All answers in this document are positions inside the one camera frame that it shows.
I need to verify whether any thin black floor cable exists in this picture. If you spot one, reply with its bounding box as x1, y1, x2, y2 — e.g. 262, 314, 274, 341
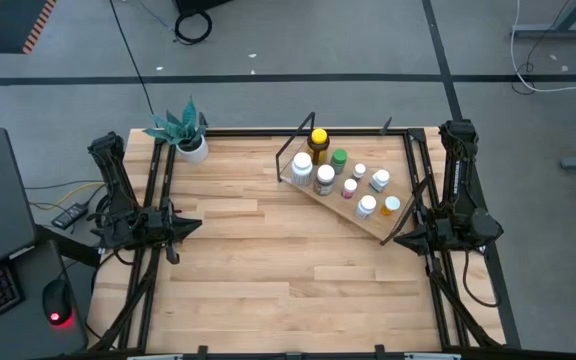
510, 61, 537, 96

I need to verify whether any yellow wire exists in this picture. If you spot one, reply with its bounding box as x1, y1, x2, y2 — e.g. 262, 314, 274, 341
55, 180, 108, 209

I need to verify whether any slim white pill bottle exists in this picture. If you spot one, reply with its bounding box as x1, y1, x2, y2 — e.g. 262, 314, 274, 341
354, 194, 378, 221

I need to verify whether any white floor cable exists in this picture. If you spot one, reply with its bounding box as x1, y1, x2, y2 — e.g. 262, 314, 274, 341
510, 0, 576, 94

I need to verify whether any black lower desk surface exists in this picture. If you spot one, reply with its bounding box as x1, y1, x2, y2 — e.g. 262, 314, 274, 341
0, 239, 89, 360

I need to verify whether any long black floor cable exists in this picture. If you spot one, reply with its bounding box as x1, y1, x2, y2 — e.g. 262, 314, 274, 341
109, 0, 158, 117

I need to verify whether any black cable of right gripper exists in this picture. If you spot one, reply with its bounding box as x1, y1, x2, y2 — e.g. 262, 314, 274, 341
460, 248, 500, 309

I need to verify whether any green bottle green cap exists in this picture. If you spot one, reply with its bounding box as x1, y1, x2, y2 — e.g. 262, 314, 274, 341
330, 148, 349, 176

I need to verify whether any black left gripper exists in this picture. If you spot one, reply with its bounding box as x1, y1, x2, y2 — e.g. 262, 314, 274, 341
142, 209, 204, 266

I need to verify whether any black aluminium table frame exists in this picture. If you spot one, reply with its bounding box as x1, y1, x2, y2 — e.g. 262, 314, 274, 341
87, 112, 507, 360

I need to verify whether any wide brown bottle white cap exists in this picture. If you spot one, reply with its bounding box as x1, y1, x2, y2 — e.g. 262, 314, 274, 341
313, 164, 337, 197

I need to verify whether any large white pill bottle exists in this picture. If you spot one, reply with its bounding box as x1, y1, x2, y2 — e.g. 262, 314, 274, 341
290, 151, 314, 188

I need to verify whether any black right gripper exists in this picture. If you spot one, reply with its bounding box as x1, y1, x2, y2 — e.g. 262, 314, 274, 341
393, 217, 462, 276

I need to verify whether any grey metal desk leg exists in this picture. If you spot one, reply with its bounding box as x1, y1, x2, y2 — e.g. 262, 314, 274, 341
511, 0, 576, 40

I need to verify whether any coiled black floor cable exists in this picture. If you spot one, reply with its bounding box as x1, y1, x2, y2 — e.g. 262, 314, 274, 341
173, 8, 214, 46

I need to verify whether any black computer mouse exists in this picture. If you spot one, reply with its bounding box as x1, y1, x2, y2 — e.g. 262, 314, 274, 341
41, 278, 75, 327

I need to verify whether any wooden shelf black metal frame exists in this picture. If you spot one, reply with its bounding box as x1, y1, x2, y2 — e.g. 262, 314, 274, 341
274, 111, 430, 247

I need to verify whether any white bottle blue label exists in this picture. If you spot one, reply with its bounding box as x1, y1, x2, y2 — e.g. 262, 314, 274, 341
369, 168, 391, 194

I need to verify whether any snake plant in white pot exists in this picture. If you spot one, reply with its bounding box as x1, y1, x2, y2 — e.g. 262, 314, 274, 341
141, 96, 210, 164

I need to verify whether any amber bottle yellow cap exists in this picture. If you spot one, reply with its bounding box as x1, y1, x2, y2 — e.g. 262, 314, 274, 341
307, 127, 331, 166

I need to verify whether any black power adapter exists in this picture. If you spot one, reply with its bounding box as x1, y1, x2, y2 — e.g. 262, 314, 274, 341
50, 201, 90, 231

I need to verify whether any orange bottle white cap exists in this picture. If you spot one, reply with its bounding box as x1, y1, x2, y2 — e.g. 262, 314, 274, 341
380, 195, 402, 217

